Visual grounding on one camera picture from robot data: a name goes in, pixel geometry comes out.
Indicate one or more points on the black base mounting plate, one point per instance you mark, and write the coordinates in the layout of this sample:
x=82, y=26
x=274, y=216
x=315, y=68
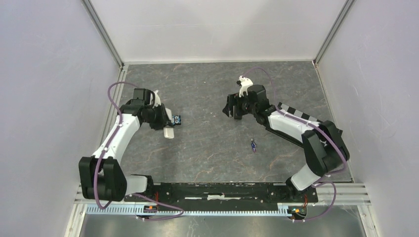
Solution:
x=228, y=196

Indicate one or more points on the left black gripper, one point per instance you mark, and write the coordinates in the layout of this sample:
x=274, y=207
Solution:
x=164, y=122

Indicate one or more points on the grey slotted cable duct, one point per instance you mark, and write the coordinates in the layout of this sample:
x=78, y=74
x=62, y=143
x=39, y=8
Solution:
x=139, y=210

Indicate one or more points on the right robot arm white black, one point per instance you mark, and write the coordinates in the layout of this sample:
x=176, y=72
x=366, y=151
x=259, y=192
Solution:
x=322, y=143

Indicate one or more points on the red white remote control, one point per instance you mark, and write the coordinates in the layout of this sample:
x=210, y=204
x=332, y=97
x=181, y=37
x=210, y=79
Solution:
x=168, y=130

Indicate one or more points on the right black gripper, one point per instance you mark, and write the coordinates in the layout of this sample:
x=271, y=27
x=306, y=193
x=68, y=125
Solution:
x=233, y=99

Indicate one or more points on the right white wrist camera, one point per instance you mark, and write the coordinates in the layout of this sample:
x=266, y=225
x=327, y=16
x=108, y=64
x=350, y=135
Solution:
x=244, y=83

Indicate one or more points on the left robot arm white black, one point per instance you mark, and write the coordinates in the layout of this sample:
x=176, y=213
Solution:
x=101, y=175

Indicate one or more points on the black white checkerboard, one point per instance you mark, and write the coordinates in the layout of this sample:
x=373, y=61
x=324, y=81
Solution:
x=288, y=122

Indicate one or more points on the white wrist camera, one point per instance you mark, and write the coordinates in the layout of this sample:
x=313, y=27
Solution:
x=244, y=83
x=155, y=99

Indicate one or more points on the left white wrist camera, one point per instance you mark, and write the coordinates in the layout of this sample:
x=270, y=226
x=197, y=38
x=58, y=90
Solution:
x=155, y=99

